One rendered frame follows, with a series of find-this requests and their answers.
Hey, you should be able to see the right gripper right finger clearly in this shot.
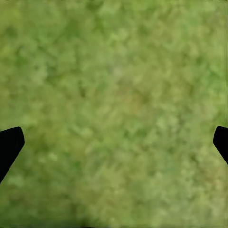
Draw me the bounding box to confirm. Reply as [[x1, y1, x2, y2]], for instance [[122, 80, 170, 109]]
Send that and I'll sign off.
[[213, 126, 228, 164]]

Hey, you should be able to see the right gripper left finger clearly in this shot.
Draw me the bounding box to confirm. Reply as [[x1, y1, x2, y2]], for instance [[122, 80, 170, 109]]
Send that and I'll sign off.
[[0, 126, 25, 183]]

